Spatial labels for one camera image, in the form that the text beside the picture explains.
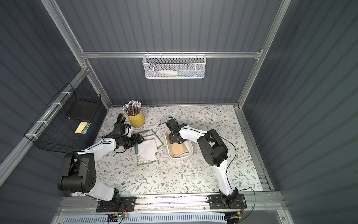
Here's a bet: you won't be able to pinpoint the blue floral stationery paper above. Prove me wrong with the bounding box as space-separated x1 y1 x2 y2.
134 130 148 154

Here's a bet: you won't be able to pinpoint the green floral stationery paper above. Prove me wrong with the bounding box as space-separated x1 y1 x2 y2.
140 129 164 148

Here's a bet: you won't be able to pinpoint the white plastic storage box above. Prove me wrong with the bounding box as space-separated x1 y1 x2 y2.
164 129 194 161

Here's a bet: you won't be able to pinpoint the beige stationery paper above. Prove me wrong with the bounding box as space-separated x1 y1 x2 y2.
168 143 189 158

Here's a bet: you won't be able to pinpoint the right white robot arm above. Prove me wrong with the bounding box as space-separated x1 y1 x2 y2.
167 124 239 207

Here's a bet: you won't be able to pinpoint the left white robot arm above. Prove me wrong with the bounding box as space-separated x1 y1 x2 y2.
57 123 144 202

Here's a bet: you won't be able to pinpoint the yellow pencil cup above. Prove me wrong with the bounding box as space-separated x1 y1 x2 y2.
127 111 145 127

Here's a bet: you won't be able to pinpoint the black stapler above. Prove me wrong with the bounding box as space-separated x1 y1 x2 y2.
116 113 126 124

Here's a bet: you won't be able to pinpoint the floral table mat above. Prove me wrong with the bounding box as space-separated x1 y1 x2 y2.
96 105 263 195

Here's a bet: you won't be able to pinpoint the coloured pencils bunch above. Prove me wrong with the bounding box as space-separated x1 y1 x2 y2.
123 100 141 116

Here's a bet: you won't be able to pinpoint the yellow sticky notes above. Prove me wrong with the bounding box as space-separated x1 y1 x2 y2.
75 121 88 134

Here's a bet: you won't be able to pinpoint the black notebook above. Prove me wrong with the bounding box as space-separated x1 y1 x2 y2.
65 99 98 122

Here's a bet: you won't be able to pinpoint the white glue bottle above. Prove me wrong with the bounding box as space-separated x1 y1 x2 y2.
158 70 178 76

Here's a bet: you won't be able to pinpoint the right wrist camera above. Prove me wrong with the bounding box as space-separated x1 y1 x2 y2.
166 118 180 131

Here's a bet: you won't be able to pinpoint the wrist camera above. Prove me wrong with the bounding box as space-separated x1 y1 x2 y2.
112 123 131 136
166 118 180 131

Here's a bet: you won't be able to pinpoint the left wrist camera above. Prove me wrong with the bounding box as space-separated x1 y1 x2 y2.
112 123 131 136

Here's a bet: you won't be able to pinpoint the black wire wall basket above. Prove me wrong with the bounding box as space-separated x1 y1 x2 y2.
25 85 106 153

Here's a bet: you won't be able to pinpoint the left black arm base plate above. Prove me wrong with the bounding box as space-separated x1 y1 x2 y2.
96 197 136 213

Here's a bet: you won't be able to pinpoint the white wire mesh basket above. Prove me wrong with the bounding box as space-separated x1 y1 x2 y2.
142 56 207 79

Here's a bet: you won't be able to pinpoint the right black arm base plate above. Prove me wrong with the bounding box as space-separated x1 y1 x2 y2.
207 194 247 210

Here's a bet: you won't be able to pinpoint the white ribbed cable duct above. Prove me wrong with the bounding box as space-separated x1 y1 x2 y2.
62 212 227 224

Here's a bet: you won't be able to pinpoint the aluminium front rail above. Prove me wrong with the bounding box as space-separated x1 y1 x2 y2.
56 191 287 216

